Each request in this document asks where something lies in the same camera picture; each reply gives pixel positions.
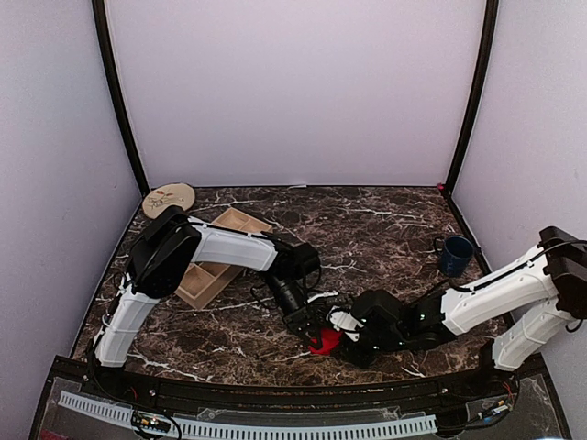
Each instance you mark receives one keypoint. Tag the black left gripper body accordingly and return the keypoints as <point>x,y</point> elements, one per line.
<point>292,316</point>

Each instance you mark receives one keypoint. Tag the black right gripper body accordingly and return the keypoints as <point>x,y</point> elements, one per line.
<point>364,357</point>

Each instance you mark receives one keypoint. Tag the red patterned sock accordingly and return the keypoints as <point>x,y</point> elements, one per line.
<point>329,339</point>

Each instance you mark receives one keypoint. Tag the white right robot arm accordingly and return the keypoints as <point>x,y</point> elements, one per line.
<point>549,279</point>

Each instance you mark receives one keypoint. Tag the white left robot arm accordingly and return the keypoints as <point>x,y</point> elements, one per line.
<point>172,242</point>

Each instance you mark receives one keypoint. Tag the dark blue mug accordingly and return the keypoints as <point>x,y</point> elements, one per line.
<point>454,254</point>

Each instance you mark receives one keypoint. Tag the small green circuit board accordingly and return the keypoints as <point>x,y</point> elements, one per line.
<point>147,421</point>

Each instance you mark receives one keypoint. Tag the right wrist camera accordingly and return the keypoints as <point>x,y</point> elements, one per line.
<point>374,314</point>

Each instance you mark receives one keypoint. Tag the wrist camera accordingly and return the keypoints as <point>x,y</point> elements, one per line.
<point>374,314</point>
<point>308,271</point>

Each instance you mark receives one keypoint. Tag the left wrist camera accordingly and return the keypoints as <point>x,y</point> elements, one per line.
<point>308,271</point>

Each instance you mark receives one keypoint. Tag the white slotted cable duct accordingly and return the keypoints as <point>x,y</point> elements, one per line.
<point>227,424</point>

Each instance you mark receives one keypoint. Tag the black front rail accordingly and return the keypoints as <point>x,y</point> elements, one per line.
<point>168,390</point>

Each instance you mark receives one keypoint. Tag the right black frame post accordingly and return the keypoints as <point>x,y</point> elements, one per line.
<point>475,95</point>

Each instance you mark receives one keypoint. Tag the black frame post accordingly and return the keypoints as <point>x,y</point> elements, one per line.
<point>116,95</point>
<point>475,95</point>

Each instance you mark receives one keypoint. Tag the left black frame post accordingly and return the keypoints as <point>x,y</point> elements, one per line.
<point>116,95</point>

